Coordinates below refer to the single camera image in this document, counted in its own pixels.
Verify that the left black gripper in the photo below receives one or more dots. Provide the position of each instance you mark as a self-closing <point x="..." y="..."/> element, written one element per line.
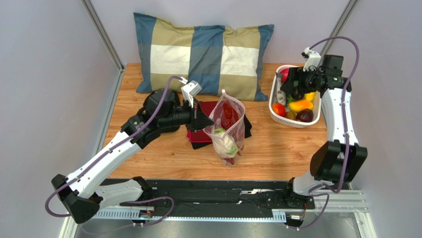
<point x="198" y="120"/>

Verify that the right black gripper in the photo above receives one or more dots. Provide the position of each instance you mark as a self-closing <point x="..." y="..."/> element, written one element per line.
<point x="294" y="81"/>

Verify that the clear zip top bag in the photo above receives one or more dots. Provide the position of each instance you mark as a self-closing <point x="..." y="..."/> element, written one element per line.
<point x="217" y="113"/>

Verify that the toy cauliflower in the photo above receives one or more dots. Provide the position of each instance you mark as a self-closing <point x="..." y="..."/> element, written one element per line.
<point x="224" y="144"/>

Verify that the dark purple toy plum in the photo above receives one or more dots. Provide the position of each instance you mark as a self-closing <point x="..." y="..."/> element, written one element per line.
<point x="296" y="95"/>

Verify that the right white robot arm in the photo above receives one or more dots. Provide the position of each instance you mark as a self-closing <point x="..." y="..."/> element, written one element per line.
<point x="341" y="157"/>

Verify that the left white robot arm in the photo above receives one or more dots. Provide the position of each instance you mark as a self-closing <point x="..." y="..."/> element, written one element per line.
<point x="83" y="193"/>

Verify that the dark red folded cloth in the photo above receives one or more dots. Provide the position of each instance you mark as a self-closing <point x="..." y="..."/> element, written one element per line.
<point x="207" y="107"/>

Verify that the red toy apple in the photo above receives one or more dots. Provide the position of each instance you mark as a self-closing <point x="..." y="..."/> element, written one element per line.
<point x="284" y="75"/>

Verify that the grey toy fish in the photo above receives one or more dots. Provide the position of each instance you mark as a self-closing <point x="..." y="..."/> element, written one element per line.
<point x="280" y="95"/>

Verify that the orange yellow toy mango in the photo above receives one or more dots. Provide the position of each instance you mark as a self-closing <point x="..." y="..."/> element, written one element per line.
<point x="300" y="105"/>

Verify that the white plastic basket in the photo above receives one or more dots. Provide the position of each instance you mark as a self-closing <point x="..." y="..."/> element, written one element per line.
<point x="288" y="122"/>

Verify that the orange toy fruit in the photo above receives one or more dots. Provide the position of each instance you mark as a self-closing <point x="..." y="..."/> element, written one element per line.
<point x="290" y="115"/>

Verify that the dark purple toy fruit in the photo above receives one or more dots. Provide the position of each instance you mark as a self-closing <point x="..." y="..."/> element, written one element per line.
<point x="305" y="115"/>

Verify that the black folded cloth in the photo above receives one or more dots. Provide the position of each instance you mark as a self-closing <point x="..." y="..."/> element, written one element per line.
<point x="200" y="139"/>

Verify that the black cap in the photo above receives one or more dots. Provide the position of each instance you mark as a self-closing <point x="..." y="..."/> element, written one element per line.
<point x="171" y="101"/>

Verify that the blue beige checked pillow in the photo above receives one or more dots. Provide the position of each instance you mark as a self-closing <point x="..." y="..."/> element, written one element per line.
<point x="218" y="57"/>

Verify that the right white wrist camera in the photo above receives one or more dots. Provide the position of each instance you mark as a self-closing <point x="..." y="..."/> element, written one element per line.
<point x="312" y="59"/>

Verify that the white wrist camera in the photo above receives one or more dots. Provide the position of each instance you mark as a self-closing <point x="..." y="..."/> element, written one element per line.
<point x="189" y="90"/>
<point x="312" y="59"/>

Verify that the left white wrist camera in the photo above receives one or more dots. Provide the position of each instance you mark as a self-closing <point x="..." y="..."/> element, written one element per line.
<point x="189" y="90"/>

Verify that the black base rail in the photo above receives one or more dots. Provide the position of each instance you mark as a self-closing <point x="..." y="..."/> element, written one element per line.
<point x="238" y="199"/>

